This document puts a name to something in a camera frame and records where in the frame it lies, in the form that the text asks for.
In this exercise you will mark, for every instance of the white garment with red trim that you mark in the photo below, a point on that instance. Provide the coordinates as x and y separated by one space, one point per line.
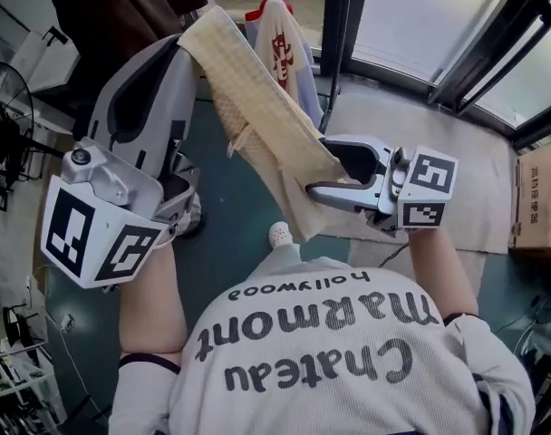
275 34

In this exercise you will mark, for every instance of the person's cream lettered shirt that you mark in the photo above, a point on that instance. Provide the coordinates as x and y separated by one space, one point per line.
325 370

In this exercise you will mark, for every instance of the person's right forearm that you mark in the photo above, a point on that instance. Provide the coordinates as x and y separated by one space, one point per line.
443 274

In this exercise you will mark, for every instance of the black standing fan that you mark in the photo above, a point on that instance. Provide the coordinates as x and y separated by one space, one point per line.
8 129

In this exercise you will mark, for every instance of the person's left white shoe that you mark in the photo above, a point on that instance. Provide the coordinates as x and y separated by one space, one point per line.
281 234

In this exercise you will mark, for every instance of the white cabinet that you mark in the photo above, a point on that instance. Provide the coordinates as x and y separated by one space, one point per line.
49 61

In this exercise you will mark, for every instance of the beige floor mat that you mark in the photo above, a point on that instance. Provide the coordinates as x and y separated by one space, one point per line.
438 120

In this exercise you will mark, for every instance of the person's left forearm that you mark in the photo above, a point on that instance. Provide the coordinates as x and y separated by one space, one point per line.
153 302

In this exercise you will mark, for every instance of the cream beige garment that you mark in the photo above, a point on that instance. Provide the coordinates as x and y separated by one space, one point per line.
257 107

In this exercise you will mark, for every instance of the person's white trousers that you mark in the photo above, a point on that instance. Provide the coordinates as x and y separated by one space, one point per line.
280 261

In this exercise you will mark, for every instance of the brown cardboard box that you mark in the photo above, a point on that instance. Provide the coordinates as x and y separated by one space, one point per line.
538 206

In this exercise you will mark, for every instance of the black metal coat stand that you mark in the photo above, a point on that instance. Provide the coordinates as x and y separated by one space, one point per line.
333 93

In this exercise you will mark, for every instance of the brown printed hoodie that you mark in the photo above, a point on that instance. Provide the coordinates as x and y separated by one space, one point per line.
121 7

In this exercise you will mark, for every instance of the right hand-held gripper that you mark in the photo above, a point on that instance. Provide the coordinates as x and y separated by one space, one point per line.
427 184

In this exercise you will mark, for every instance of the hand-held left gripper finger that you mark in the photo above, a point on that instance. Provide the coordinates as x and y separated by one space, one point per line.
185 107

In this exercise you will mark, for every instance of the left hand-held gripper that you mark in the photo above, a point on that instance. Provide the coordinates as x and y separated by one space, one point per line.
85 225

